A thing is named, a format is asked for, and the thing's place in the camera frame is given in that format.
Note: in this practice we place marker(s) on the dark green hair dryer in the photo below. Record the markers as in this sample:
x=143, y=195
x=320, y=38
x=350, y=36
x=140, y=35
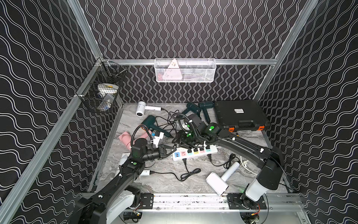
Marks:
x=205, y=106
x=192, y=107

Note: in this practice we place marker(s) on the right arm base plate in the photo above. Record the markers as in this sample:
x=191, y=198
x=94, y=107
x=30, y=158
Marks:
x=238, y=202

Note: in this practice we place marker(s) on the black cable large green dryer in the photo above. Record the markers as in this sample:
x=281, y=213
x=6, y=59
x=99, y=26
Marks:
x=169, y=121

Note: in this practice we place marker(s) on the white hair dryer front left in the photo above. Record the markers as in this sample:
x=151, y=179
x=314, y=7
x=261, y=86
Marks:
x=123, y=159

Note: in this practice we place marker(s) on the black wire mesh basket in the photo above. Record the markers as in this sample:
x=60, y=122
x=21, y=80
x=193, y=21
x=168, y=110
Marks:
x=108, y=79

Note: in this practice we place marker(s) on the large green orange hair dryer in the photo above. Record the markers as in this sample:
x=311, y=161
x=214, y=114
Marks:
x=150, y=121

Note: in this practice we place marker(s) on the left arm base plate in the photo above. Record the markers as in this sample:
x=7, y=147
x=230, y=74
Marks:
x=144, y=201

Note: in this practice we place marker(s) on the small white hair dryer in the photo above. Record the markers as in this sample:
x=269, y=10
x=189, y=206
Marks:
x=142, y=107

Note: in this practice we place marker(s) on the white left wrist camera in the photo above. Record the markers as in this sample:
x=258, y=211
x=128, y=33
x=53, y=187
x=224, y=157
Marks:
x=156, y=138

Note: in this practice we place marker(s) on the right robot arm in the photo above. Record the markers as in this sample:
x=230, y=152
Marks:
x=268, y=160

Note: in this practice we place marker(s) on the white multicolour power strip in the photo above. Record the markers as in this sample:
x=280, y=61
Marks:
x=184, y=153

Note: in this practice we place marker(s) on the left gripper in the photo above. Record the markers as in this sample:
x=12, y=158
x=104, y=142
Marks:
x=163, y=151

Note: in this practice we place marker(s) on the pink hair dryer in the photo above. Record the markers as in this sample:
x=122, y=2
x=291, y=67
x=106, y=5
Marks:
x=125, y=138

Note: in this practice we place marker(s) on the white hair dryer front right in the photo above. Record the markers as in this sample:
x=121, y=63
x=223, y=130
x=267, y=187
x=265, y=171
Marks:
x=219, y=183

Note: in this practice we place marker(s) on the black plastic tool case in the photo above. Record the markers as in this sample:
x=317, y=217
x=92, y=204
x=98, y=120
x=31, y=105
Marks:
x=238, y=115

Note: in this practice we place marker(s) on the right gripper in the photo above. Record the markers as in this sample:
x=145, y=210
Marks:
x=180, y=138

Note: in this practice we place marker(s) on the white bottle in mesh basket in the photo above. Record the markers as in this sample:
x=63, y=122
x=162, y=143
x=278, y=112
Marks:
x=107, y=101

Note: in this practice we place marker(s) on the clear wall basket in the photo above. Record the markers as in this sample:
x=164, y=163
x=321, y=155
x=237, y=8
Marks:
x=194, y=70

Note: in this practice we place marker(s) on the pink triangle card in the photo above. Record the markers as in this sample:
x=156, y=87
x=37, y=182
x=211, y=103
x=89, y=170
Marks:
x=173, y=72

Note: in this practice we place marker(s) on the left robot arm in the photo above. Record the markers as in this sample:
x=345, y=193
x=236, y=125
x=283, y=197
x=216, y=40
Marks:
x=106, y=205

